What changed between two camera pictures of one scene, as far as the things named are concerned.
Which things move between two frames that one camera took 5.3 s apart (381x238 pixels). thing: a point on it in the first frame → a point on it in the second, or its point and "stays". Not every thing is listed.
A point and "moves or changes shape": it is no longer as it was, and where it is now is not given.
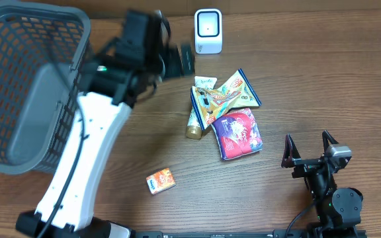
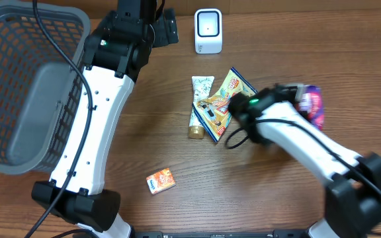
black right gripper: [290, 157] → [299, 110]
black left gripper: [175, 69] → [165, 28]
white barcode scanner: [208, 31] stays
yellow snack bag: [210, 104] moves or changes shape
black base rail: [284, 233] stays
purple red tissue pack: [237, 134] → [310, 100]
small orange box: [161, 181] stays
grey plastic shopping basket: [30, 61] stays
